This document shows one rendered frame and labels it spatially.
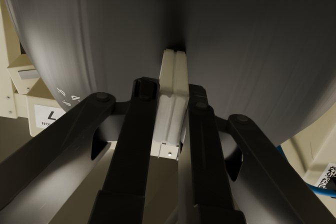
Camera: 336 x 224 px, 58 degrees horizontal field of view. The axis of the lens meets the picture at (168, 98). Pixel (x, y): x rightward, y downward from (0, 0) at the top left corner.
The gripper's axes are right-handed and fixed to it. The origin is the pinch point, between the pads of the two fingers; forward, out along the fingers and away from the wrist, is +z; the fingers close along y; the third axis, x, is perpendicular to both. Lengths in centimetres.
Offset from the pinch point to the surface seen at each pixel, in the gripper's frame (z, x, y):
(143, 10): 3.1, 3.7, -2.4
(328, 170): 26.4, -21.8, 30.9
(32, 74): 67, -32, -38
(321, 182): 26.8, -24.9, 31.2
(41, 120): 55, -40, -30
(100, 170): 236, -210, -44
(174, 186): 191, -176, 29
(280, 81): 3.0, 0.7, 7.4
